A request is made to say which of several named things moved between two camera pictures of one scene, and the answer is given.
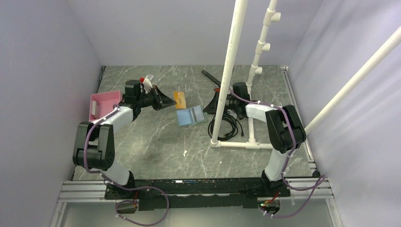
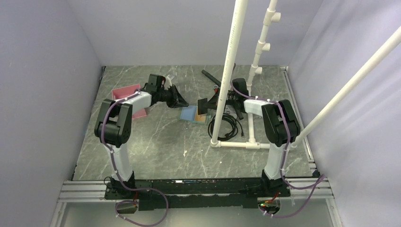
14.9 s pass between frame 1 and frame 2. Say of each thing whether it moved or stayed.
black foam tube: stayed
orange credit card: moved
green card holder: moved
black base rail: stayed
